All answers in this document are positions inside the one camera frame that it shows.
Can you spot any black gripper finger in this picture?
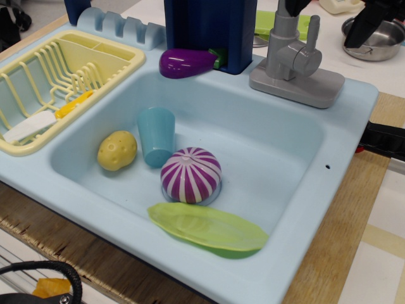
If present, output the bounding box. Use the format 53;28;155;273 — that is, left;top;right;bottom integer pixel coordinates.
285;0;311;17
344;0;404;48

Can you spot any grey toy faucet with lever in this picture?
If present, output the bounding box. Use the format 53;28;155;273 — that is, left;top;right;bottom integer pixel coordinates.
249;1;345;109

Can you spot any green plastic tray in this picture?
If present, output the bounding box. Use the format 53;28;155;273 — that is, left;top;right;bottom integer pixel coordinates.
254;10;311;41

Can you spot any stainless steel pot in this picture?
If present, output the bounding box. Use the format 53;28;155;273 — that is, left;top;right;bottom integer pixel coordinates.
341;17;404;61

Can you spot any dark blue toy column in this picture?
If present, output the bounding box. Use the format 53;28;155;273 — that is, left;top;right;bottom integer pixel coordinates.
164;0;258;75

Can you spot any purple toy eggplant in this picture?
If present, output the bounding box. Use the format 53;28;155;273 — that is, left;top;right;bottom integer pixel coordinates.
159;48;228;79

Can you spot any black clamp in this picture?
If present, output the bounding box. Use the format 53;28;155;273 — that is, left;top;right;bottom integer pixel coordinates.
357;121;404;161

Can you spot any blue plastic cup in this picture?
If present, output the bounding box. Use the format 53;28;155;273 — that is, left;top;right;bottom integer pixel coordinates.
137;107;175;168

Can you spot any light blue toy sink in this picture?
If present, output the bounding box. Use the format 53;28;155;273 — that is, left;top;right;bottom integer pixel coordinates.
0;6;380;304

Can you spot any purple white striped toy onion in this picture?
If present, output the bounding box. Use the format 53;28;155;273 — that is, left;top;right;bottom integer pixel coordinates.
160;147;222;204

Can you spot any yellow toy potato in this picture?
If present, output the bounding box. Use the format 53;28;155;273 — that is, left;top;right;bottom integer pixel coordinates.
97;130;137;172

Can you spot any green toy lettuce leaf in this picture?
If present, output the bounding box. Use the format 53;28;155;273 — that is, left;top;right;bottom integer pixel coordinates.
147;203;269;258

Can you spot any yellow dish rack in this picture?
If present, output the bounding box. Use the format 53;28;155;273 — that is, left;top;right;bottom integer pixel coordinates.
1;30;146;156

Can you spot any wooden board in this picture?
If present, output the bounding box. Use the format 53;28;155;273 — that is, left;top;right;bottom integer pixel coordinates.
0;12;405;304

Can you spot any orange object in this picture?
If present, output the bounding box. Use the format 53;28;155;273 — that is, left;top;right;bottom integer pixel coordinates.
32;278;72;299

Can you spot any dark blue corner post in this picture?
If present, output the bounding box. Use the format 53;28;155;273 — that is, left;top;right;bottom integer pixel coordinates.
64;0;91;26

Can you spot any yellow handled white toy knife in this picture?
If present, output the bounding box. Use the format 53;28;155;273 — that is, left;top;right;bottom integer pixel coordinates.
3;91;94;143

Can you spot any black cable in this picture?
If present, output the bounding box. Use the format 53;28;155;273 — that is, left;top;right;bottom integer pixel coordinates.
0;259;84;304

